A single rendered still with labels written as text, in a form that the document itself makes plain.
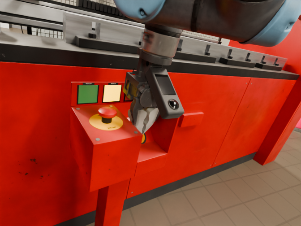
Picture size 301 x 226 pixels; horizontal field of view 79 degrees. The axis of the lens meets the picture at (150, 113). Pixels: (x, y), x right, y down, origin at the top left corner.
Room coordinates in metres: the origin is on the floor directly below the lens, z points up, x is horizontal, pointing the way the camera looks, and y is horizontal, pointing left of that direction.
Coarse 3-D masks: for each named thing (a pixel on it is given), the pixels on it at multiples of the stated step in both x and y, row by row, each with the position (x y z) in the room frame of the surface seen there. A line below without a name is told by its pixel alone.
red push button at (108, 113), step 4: (100, 108) 0.35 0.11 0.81; (104, 108) 0.35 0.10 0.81; (108, 108) 0.35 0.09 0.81; (112, 108) 0.36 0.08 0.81; (100, 112) 0.33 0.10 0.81; (104, 112) 0.33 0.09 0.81; (108, 112) 0.34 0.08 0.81; (112, 112) 0.34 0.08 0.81; (116, 112) 0.35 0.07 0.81; (100, 116) 0.33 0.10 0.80; (104, 116) 0.33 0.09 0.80; (108, 116) 0.33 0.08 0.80; (112, 116) 0.33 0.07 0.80; (104, 120) 0.34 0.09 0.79; (108, 120) 0.34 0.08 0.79
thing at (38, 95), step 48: (0, 96) 0.43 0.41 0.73; (48, 96) 0.50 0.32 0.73; (192, 96) 0.88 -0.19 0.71; (240, 96) 1.14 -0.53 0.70; (0, 144) 0.42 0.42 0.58; (48, 144) 0.50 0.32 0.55; (192, 144) 0.97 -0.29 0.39; (240, 144) 1.33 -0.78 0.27; (0, 192) 0.41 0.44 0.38; (48, 192) 0.50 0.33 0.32; (96, 192) 0.62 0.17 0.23; (144, 192) 0.80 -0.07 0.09
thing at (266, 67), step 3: (258, 63) 1.37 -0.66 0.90; (255, 66) 1.38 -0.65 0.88; (258, 66) 1.36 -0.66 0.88; (261, 66) 1.35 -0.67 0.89; (264, 66) 1.35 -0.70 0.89; (267, 66) 1.38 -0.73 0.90; (270, 66) 1.40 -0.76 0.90; (273, 66) 1.43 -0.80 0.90; (276, 66) 1.46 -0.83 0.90; (279, 66) 1.53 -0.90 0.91; (267, 69) 1.39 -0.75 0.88; (270, 69) 1.41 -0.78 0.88; (273, 69) 1.44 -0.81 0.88; (276, 69) 1.47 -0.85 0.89; (279, 69) 1.50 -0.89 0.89
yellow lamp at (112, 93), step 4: (104, 88) 0.43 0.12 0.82; (108, 88) 0.43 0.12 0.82; (112, 88) 0.44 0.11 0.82; (116, 88) 0.45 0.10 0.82; (120, 88) 0.45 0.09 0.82; (104, 92) 0.43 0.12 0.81; (108, 92) 0.43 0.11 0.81; (112, 92) 0.44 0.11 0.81; (116, 92) 0.45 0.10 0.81; (104, 96) 0.43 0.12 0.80; (108, 96) 0.43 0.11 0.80; (112, 96) 0.44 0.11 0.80; (116, 96) 0.45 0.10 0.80; (104, 100) 0.43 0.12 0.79; (108, 100) 0.44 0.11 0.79; (112, 100) 0.44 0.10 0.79; (116, 100) 0.45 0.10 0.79
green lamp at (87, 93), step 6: (78, 90) 0.39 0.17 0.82; (84, 90) 0.39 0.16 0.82; (90, 90) 0.40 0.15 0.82; (96, 90) 0.41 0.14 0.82; (78, 96) 0.39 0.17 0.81; (84, 96) 0.40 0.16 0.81; (90, 96) 0.41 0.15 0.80; (96, 96) 0.41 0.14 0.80; (78, 102) 0.39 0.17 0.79; (84, 102) 0.40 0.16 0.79; (90, 102) 0.41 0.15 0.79
